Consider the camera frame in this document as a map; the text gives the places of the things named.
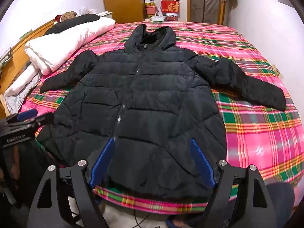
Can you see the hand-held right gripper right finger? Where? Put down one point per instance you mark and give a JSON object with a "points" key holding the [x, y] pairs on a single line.
{"points": [[201, 161]]}

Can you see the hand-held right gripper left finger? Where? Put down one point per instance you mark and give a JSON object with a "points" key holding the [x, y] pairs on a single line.
{"points": [[101, 162]]}

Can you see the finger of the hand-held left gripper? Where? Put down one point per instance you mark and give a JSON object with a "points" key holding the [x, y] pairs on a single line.
{"points": [[25, 114], [44, 119]]}

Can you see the black puffer jacket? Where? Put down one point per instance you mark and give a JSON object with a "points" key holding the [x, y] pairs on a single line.
{"points": [[147, 114]]}

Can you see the floral pillow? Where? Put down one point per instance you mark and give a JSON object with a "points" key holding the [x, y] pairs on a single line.
{"points": [[14, 103]]}

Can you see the white pillow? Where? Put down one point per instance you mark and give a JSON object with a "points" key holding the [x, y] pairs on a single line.
{"points": [[22, 80]]}

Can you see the pink plaid bed sheet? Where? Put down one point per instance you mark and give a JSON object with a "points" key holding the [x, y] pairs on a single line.
{"points": [[256, 133]]}

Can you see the wooden headboard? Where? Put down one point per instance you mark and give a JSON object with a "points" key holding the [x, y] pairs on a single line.
{"points": [[21, 49]]}

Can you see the blue slipper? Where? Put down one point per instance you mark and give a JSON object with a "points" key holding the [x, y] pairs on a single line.
{"points": [[175, 222]]}

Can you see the person's leg in jeans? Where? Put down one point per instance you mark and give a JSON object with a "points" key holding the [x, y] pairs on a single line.
{"points": [[281, 201]]}

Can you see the black pillow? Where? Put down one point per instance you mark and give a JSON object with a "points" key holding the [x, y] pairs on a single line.
{"points": [[76, 22]]}

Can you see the brown plush toy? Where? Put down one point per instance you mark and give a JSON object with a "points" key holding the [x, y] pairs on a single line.
{"points": [[68, 15]]}

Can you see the small red box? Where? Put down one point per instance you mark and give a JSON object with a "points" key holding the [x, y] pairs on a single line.
{"points": [[172, 17]]}

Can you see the white bag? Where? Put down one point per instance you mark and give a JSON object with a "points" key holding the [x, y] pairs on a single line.
{"points": [[157, 17]]}

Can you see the stack of colourful boxes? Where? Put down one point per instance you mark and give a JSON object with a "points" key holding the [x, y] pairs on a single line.
{"points": [[150, 6]]}

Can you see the wall socket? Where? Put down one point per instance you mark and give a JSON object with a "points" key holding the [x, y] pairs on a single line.
{"points": [[278, 71]]}

